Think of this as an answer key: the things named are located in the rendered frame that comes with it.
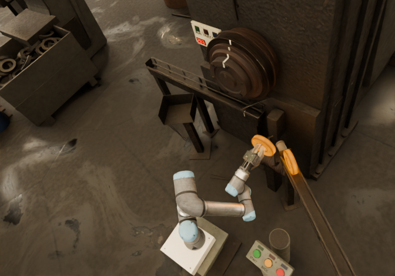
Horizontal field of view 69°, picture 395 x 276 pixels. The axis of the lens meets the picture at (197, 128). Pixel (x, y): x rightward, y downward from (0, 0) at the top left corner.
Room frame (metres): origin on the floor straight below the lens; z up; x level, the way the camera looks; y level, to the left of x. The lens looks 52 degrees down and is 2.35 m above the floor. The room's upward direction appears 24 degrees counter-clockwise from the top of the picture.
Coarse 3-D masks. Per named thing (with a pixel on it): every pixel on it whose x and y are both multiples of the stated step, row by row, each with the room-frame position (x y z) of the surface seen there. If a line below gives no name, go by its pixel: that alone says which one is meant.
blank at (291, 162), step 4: (284, 152) 0.81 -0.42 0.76; (288, 152) 0.79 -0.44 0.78; (284, 156) 0.81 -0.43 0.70; (288, 156) 0.76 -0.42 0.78; (292, 156) 0.75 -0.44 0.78; (288, 160) 0.76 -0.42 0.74; (292, 160) 0.73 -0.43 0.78; (288, 164) 0.77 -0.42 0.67; (292, 164) 0.71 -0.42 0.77; (296, 164) 0.71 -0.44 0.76; (288, 168) 0.76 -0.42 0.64; (292, 168) 0.70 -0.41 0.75; (296, 168) 0.69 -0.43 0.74; (292, 172) 0.70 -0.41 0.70; (296, 172) 0.68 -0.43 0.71
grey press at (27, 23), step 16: (0, 0) 3.66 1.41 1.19; (32, 0) 3.97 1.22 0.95; (48, 0) 3.78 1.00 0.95; (64, 0) 3.88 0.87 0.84; (80, 0) 3.99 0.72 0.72; (16, 16) 4.12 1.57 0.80; (32, 16) 3.93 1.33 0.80; (48, 16) 3.74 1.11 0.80; (64, 16) 3.81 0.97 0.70; (80, 16) 3.89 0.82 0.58; (16, 32) 3.70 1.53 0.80; (32, 32) 3.53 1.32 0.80; (80, 32) 3.83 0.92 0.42; (96, 32) 3.96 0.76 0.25; (96, 48) 3.88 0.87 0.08
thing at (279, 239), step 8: (272, 232) 0.48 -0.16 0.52; (280, 232) 0.46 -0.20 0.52; (272, 240) 0.44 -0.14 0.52; (280, 240) 0.42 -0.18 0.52; (288, 240) 0.40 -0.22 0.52; (272, 248) 0.42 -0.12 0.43; (280, 248) 0.38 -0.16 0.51; (288, 248) 0.38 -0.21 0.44; (280, 256) 0.38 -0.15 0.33; (288, 256) 0.38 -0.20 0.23
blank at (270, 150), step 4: (256, 136) 0.91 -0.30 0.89; (260, 136) 0.89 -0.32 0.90; (252, 140) 0.92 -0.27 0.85; (256, 140) 0.90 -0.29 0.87; (260, 140) 0.87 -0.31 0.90; (264, 140) 0.86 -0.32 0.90; (268, 140) 0.85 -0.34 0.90; (264, 144) 0.85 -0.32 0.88; (268, 144) 0.83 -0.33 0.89; (272, 144) 0.83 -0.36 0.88; (268, 148) 0.82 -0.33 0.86; (272, 148) 0.81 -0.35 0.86; (268, 152) 0.83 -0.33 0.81; (272, 152) 0.80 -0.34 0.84
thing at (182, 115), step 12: (168, 96) 1.72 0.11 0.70; (180, 96) 1.67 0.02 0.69; (192, 96) 1.63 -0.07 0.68; (168, 108) 1.71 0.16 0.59; (180, 108) 1.64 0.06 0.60; (192, 108) 1.51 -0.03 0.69; (168, 120) 1.58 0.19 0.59; (180, 120) 1.52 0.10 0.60; (192, 120) 1.46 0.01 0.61; (192, 132) 1.54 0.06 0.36; (192, 144) 1.68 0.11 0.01; (204, 144) 1.62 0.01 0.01; (192, 156) 1.55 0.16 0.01; (204, 156) 1.49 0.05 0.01
